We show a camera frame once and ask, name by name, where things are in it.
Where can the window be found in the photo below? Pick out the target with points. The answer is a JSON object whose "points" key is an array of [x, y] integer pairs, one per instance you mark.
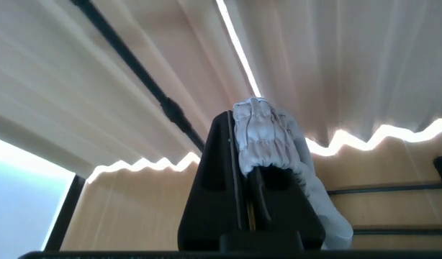
{"points": [[19, 201]]}

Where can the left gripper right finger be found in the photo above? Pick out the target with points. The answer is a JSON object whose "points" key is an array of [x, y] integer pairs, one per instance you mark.
{"points": [[286, 212]]}

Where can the pale grey shorts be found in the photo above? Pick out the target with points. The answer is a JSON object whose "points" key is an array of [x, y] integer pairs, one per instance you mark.
{"points": [[260, 133]]}

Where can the black clothes rack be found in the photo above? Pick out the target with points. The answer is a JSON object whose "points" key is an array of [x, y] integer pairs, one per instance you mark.
{"points": [[172, 109]]}

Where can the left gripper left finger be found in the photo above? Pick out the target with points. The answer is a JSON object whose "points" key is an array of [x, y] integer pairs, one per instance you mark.
{"points": [[214, 216]]}

